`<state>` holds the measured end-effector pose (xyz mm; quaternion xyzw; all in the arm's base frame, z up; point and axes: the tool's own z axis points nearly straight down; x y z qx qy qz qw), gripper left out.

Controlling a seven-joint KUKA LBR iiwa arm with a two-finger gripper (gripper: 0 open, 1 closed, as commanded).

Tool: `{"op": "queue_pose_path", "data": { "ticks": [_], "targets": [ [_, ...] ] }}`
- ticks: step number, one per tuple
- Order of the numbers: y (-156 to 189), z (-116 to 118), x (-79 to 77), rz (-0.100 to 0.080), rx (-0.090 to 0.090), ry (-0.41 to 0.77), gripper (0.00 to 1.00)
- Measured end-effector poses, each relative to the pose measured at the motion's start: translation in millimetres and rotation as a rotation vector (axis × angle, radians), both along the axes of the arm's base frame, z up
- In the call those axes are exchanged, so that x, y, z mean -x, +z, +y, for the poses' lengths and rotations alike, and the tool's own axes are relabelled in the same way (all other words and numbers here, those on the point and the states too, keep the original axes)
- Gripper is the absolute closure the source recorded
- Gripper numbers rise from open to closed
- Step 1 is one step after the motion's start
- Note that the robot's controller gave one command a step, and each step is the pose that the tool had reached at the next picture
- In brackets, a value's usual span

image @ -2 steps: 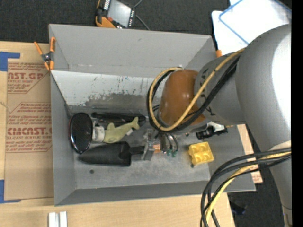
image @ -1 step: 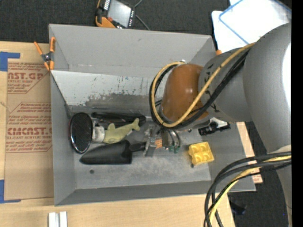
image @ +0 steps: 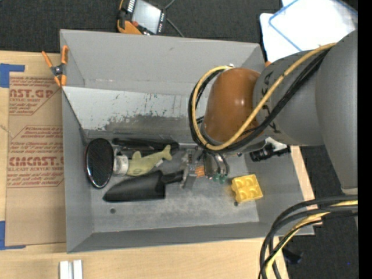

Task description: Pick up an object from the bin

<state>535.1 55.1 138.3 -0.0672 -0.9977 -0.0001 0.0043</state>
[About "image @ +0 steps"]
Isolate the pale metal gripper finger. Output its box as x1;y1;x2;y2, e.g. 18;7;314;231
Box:
180;152;194;173
181;171;199;189

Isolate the grey metal bin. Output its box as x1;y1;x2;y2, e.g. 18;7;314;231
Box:
59;29;316;254

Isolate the pale green toy fish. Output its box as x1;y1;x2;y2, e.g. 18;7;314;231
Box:
126;144;173;177

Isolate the yellow toy brick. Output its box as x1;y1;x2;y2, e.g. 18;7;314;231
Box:
230;173;264;204

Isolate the black plastic trowel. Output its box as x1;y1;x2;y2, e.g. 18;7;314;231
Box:
102;169;185;203

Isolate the white tape roll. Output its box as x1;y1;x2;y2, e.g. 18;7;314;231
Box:
112;153;130;176

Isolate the black oval chrome-rimmed mirror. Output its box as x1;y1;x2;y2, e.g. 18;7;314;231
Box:
84;138;115;189

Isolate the brown cardboard board, red print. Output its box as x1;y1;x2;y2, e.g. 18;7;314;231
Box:
0;50;68;251

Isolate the long black handle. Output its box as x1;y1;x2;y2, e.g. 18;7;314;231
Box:
111;137;180;152

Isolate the black cylinder on white bracket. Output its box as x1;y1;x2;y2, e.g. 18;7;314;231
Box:
249;139;292;163

